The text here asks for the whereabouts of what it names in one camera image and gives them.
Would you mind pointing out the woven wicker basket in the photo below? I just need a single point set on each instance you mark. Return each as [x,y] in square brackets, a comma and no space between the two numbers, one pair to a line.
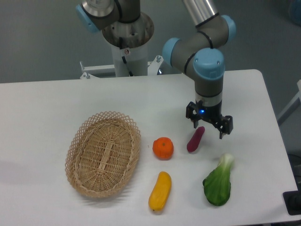
[103,154]

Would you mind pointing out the black device at table edge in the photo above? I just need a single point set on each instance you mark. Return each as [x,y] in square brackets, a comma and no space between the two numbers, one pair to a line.
[293,202]

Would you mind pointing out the white metal mounting frame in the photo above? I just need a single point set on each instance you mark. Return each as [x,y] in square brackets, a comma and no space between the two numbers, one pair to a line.
[155,67]

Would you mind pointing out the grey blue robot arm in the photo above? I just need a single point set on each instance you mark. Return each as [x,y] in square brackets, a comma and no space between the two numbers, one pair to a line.
[128,30]

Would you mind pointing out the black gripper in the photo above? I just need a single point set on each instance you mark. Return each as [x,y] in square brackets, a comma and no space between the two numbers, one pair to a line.
[211,114]

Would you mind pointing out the orange tangerine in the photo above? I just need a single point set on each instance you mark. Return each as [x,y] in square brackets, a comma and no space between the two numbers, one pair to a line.
[163,148]

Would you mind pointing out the green bok choy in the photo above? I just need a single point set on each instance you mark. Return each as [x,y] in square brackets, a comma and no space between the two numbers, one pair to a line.
[217,185]

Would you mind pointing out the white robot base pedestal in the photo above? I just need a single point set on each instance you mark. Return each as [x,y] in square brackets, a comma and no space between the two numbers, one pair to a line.
[130,61]

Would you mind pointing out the purple sweet potato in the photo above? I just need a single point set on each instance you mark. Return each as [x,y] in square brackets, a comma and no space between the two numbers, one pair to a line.
[194,142]

